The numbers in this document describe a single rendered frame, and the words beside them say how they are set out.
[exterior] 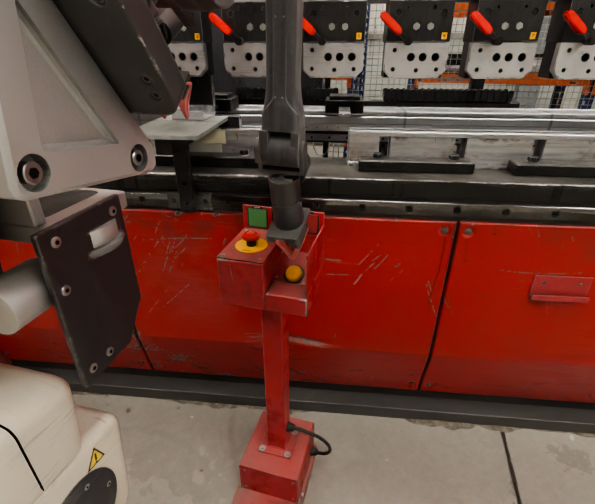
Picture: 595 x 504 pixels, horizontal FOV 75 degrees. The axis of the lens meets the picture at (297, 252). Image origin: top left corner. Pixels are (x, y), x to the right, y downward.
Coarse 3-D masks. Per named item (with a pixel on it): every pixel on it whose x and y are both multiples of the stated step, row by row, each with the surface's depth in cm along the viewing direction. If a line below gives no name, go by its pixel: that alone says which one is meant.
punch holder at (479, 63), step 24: (480, 0) 88; (504, 0) 88; (528, 0) 88; (504, 24) 90; (528, 24) 90; (480, 48) 93; (504, 48) 92; (528, 48) 92; (480, 72) 95; (504, 72) 94; (528, 72) 94
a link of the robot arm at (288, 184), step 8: (272, 176) 69; (280, 176) 68; (288, 176) 69; (296, 176) 69; (272, 184) 69; (280, 184) 68; (288, 184) 68; (296, 184) 69; (272, 192) 70; (280, 192) 69; (288, 192) 69; (296, 192) 70; (272, 200) 72; (280, 200) 70; (288, 200) 70; (296, 200) 71
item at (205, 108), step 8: (192, 80) 106; (200, 80) 105; (208, 80) 105; (192, 88) 106; (200, 88) 106; (208, 88) 106; (192, 96) 107; (200, 96) 107; (208, 96) 107; (192, 104) 108; (200, 104) 108; (208, 104) 108; (208, 112) 110
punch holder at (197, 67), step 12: (192, 12) 95; (204, 12) 98; (204, 24) 98; (180, 36) 98; (192, 36) 98; (204, 36) 98; (180, 48) 99; (192, 48) 99; (204, 48) 99; (180, 60) 100; (192, 60) 100; (204, 60) 100; (192, 72) 101; (204, 72) 102
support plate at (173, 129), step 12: (156, 120) 103; (168, 120) 103; (180, 120) 103; (192, 120) 103; (204, 120) 103; (216, 120) 103; (144, 132) 88; (156, 132) 88; (168, 132) 88; (180, 132) 88; (192, 132) 88; (204, 132) 90
